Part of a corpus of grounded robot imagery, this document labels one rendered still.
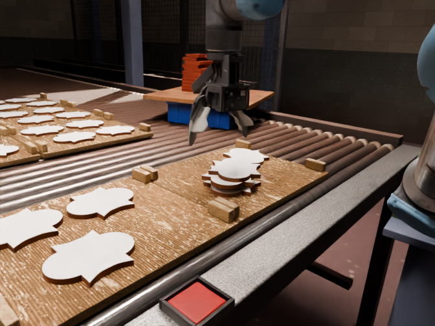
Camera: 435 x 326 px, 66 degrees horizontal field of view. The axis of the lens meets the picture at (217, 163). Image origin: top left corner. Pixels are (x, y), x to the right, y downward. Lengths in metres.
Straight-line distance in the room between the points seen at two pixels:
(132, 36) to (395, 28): 4.01
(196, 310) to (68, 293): 0.18
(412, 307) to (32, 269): 0.88
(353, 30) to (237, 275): 5.42
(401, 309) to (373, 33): 4.97
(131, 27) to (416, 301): 2.32
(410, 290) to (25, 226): 0.91
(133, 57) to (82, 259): 2.20
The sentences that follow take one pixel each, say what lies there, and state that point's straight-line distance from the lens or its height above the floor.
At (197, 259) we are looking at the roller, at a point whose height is 0.92.
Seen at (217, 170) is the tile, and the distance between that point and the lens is 0.81.
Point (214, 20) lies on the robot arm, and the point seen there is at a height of 1.31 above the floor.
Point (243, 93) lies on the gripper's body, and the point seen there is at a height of 1.17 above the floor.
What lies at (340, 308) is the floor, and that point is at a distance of 2.00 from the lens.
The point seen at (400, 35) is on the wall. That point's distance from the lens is 5.66.
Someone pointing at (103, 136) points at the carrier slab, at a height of 0.94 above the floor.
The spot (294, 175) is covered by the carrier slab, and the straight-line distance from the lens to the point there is 0.94.
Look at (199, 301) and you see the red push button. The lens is 0.51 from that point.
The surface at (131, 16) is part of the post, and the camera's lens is 2.66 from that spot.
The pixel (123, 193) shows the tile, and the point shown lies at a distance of 0.78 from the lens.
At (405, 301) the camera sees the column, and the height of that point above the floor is 0.65.
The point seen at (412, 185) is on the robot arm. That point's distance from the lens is 0.69.
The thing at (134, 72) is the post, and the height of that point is 1.05.
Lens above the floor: 1.27
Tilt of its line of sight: 20 degrees down
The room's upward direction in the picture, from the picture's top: 2 degrees clockwise
